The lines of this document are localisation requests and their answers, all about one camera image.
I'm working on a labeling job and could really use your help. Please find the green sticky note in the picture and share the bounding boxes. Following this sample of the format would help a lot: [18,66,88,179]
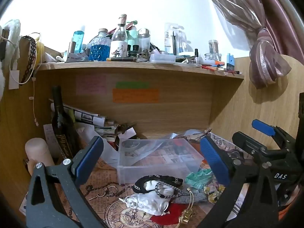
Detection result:
[116,82,150,89]

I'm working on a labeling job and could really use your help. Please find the clear corked glass bottle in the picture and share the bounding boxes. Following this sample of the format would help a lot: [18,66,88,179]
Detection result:
[110,14,129,59]

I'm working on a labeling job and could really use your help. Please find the mauve striped curtain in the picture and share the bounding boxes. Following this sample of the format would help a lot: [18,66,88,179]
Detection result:
[201,0,304,89]

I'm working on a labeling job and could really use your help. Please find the clear plastic storage box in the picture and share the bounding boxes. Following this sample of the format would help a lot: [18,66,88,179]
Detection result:
[117,138,205,185]

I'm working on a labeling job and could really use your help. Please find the mint green pump bottle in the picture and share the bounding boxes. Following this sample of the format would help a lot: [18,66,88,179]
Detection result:
[127,20,139,53]

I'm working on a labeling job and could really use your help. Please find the pink sticky note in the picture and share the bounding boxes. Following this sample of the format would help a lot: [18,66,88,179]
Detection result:
[76,75,107,94]

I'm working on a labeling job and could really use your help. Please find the dark brown pen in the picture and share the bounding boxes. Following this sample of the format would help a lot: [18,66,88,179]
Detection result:
[106,57,137,62]

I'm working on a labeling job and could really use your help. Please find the black lace headband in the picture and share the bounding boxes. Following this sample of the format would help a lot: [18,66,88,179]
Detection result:
[132,174,184,199]

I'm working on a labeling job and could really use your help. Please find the white fluffy cloth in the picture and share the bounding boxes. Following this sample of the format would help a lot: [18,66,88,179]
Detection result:
[0,19,22,60]

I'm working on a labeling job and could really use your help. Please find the green scrunchie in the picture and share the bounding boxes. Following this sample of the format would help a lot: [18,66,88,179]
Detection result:
[185,169,213,190]

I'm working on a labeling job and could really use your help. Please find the yellow white scrunchie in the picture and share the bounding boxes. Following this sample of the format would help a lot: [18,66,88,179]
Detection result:
[204,185,226,203]

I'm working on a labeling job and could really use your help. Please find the white paper sheet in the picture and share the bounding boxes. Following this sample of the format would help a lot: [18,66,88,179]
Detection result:
[76,122,120,169]

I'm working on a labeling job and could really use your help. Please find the vintage print table mat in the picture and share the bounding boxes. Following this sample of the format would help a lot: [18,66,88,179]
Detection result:
[19,133,250,228]

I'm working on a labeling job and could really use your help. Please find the red velvet pouch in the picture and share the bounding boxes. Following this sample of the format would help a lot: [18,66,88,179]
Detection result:
[151,203,193,225]

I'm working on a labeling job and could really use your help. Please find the white cord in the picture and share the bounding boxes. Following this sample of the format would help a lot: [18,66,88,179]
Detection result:
[1,32,41,126]

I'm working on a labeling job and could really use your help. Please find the clear plastic case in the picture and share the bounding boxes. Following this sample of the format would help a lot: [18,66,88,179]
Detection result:
[150,53,176,64]

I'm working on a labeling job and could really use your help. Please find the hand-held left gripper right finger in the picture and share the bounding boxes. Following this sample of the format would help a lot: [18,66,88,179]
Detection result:
[197,135,278,228]

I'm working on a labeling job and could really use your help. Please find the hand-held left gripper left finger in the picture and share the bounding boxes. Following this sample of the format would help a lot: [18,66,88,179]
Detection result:
[26,136,105,228]

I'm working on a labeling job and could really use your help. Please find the white receipt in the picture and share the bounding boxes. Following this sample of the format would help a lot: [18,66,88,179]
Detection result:
[43,123,62,158]

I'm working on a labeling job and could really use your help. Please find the faceted bottle with blue liquid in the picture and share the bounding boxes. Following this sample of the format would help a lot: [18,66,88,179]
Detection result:
[88,28,112,62]

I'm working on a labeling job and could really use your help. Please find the small glass jar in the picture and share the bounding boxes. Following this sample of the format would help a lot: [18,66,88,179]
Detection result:
[208,40,219,55]

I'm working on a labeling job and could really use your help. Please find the beige pillar candle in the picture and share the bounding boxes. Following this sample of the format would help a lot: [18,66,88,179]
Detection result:
[25,138,55,175]

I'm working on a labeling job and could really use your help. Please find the dark wine bottle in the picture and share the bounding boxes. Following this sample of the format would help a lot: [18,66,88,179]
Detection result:
[51,85,80,165]

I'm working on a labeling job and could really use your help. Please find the chain pattern headband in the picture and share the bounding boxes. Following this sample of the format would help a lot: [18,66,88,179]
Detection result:
[20,36,37,85]

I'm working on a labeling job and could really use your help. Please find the orange sticky note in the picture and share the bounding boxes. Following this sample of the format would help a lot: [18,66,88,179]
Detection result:
[112,88,159,104]

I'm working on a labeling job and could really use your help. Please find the gold tassel ornament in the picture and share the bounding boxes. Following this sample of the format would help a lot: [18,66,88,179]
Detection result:
[178,188,194,224]

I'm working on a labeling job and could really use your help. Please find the light blue tall bottle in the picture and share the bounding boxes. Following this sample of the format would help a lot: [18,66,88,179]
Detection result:
[74,26,85,54]

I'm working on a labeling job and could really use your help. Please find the grey felt piece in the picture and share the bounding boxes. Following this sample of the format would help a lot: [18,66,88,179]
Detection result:
[171,190,208,205]

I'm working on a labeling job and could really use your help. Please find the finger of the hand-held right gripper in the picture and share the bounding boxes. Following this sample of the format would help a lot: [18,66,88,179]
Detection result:
[251,119,298,148]
[232,131,288,162]

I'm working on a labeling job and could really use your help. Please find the white paper tag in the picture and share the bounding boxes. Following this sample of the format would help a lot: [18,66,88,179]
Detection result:
[9,70,20,89]

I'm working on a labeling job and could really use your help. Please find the clear jar with silver lid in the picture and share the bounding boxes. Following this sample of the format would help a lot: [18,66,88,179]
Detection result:
[138,28,151,53]

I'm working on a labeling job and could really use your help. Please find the large cardboard box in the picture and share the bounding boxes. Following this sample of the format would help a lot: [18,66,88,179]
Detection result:
[38,60,245,80]

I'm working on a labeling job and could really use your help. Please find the blister pack of tools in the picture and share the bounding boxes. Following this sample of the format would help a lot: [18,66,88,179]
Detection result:
[165,23,190,54]

